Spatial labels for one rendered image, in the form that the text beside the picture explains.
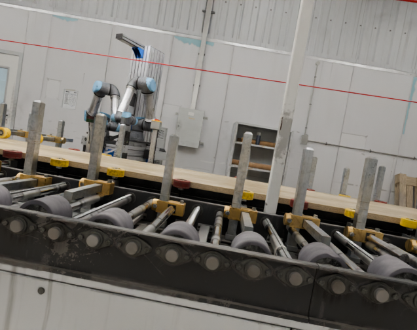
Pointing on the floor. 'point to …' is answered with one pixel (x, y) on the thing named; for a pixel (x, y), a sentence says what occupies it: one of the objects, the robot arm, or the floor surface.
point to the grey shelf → (257, 152)
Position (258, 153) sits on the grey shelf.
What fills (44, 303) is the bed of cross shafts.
